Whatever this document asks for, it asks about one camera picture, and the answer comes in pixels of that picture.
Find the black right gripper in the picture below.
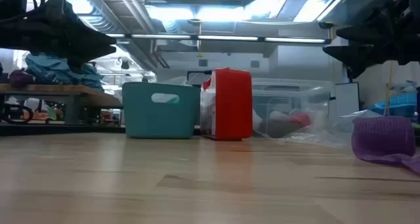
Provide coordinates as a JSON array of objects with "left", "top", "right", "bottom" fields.
[{"left": 323, "top": 0, "right": 420, "bottom": 79}]

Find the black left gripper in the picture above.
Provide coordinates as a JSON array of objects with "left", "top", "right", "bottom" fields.
[{"left": 0, "top": 10, "right": 117, "bottom": 70}]

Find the purple bandage roll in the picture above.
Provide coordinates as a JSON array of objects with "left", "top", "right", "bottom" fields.
[{"left": 350, "top": 116, "right": 420, "bottom": 175}]

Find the clear plastic zip bag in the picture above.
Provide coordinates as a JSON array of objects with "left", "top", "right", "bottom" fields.
[{"left": 284, "top": 109, "right": 381, "bottom": 148}]

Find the white bandage roll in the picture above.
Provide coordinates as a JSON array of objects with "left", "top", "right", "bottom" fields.
[
  {"left": 251, "top": 108, "right": 263, "bottom": 130},
  {"left": 311, "top": 110, "right": 329, "bottom": 135},
  {"left": 268, "top": 110, "right": 289, "bottom": 122}
]

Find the red bandage roll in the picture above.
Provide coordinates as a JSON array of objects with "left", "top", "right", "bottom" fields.
[{"left": 290, "top": 111, "right": 312, "bottom": 128}]

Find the dark brown bandage roll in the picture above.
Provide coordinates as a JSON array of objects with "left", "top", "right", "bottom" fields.
[{"left": 261, "top": 120, "right": 303, "bottom": 139}]

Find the teal cloth pile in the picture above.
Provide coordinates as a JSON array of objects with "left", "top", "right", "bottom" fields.
[{"left": 25, "top": 53, "right": 105, "bottom": 92}]

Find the wooden workbench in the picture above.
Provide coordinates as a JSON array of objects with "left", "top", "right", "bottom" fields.
[{"left": 0, "top": 83, "right": 123, "bottom": 125}]

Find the white panel board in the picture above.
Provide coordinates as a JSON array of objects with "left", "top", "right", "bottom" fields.
[{"left": 334, "top": 81, "right": 361, "bottom": 125}]

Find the blue plastic crate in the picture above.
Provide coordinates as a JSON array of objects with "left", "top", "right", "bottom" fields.
[{"left": 367, "top": 91, "right": 419, "bottom": 118}]

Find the dark purple cloth bundle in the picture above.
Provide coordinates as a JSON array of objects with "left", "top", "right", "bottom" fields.
[{"left": 8, "top": 68, "right": 35, "bottom": 89}]

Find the clear plastic storage box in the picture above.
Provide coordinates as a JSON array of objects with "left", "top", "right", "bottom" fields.
[{"left": 251, "top": 78, "right": 335, "bottom": 139}]

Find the teal plastic bin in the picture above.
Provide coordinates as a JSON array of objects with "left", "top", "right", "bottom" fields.
[{"left": 121, "top": 81, "right": 201, "bottom": 139}]

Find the long ceiling light bar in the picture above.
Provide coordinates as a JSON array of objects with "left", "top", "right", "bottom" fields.
[{"left": 105, "top": 32, "right": 332, "bottom": 45}]

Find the red first aid case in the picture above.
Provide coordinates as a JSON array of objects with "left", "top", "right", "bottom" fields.
[{"left": 199, "top": 68, "right": 253, "bottom": 141}]

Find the yellow cable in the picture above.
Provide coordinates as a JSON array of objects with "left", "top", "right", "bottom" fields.
[{"left": 384, "top": 0, "right": 400, "bottom": 117}]

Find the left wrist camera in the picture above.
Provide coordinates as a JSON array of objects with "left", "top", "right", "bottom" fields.
[{"left": 45, "top": 0, "right": 69, "bottom": 20}]

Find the black hose loop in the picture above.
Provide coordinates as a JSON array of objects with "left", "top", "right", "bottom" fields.
[{"left": 0, "top": 102, "right": 35, "bottom": 125}]

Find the black tube handle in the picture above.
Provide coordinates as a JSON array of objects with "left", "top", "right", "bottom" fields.
[{"left": 186, "top": 69, "right": 213, "bottom": 85}]

